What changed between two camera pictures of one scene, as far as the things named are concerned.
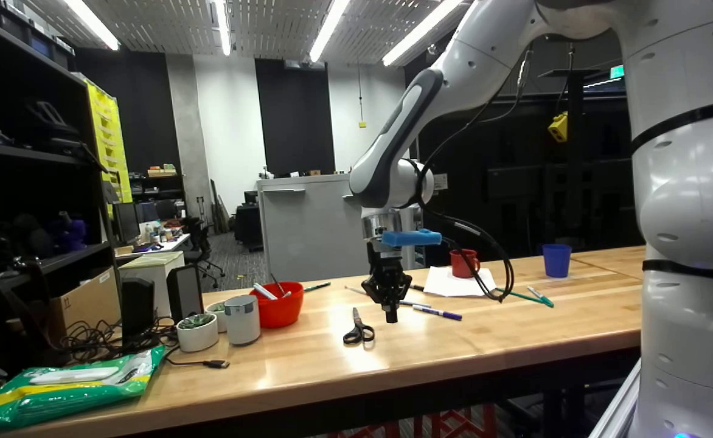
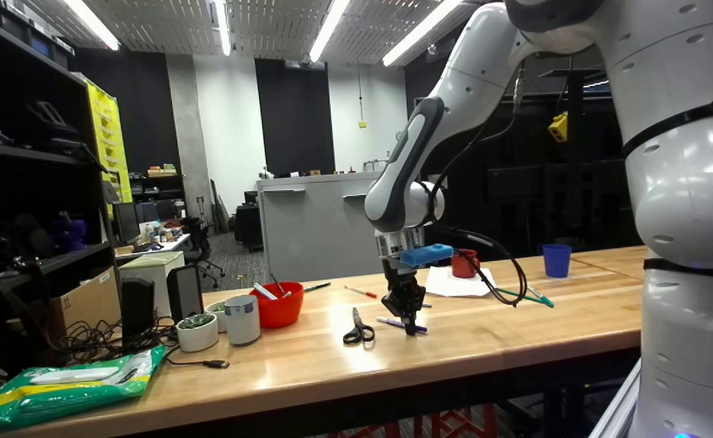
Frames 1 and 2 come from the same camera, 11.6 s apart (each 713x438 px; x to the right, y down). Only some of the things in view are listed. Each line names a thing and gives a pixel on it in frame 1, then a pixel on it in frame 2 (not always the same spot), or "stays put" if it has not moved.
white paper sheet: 440,280 stays put
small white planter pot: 198,332 stays put
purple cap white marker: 428,309 to 396,322
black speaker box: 137,299 stays put
